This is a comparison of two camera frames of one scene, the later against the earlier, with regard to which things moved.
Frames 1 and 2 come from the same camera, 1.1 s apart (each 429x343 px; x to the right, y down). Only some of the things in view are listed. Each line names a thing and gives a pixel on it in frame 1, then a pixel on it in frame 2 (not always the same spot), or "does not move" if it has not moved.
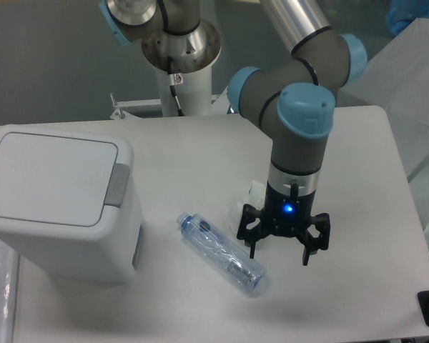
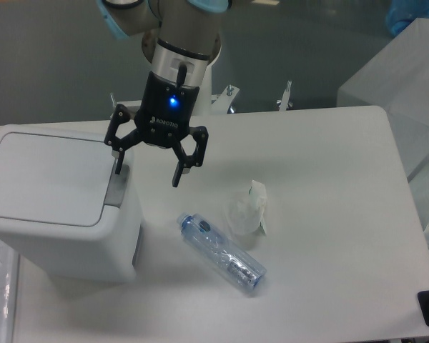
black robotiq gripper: x=286 y=215 → x=164 y=119
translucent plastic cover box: x=405 y=78 does not move
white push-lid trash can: x=70 y=196 does not move
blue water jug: x=401 y=13 does not move
